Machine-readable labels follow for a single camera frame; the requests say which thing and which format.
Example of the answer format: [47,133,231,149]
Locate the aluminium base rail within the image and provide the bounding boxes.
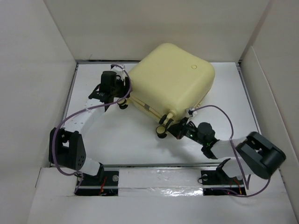
[75,166,247,197]

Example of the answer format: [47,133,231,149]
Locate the yellow hard-shell suitcase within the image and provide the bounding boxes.
[119,43,215,138]

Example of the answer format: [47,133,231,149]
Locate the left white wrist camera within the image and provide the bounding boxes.
[110,64,126,81]

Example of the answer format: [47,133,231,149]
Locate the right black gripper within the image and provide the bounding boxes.
[165,116,205,146]

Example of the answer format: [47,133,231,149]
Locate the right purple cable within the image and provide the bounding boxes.
[186,105,273,198]

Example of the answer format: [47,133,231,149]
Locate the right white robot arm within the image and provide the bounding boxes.
[167,118,286,183]

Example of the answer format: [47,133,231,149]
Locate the purple cable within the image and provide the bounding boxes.
[50,64,134,194]
[186,105,273,198]

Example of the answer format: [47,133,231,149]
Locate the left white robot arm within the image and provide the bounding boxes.
[49,64,131,185]

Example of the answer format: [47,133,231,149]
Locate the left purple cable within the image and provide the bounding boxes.
[50,64,134,194]

